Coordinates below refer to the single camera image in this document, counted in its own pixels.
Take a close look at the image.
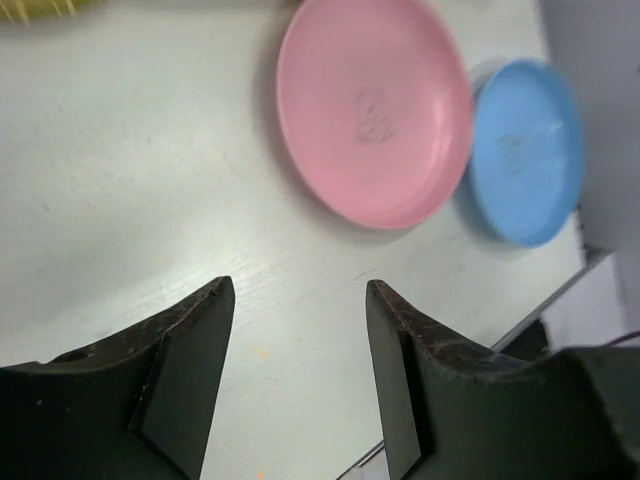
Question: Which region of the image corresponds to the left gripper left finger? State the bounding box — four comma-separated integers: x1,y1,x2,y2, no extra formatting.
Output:
1,276,235,479

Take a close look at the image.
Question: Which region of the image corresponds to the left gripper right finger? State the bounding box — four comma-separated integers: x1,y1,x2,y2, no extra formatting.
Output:
366,280,639,479

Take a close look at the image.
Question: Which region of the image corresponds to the blue round plate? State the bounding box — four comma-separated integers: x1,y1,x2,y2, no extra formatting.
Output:
465,59,585,248

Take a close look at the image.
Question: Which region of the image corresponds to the pink round plate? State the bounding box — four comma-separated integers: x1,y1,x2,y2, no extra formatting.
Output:
276,1,472,230

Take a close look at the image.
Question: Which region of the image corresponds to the round yellow woven tray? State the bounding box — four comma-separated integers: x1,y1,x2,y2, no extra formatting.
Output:
0,0,86,24

